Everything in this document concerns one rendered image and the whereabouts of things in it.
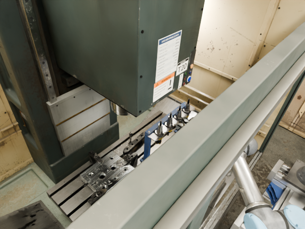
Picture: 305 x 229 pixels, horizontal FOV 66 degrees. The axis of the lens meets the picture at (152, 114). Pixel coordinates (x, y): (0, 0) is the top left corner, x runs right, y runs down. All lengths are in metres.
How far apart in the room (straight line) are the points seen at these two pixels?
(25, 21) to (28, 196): 1.37
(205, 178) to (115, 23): 0.70
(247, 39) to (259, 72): 1.40
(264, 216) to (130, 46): 0.90
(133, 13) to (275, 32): 1.18
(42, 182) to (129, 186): 1.99
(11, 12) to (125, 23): 0.63
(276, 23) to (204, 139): 1.55
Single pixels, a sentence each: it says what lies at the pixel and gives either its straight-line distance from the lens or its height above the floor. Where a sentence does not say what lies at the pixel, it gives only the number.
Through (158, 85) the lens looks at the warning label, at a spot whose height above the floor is 1.74.
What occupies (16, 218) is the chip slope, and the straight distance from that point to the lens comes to 1.98.
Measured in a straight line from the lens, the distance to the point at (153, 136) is 1.58.
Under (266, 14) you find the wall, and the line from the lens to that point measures 1.82.
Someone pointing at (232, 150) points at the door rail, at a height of 2.03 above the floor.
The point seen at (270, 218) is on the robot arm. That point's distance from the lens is 1.21.
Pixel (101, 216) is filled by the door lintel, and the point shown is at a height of 2.12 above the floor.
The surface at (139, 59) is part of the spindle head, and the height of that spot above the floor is 1.92.
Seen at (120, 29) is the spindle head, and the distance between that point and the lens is 0.93.
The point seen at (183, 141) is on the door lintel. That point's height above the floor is 2.12.
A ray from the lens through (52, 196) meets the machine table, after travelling 1.76.
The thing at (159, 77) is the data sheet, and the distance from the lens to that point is 1.08.
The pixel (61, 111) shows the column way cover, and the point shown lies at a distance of 1.65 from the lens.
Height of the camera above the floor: 2.34
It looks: 40 degrees down
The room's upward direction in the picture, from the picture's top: 4 degrees clockwise
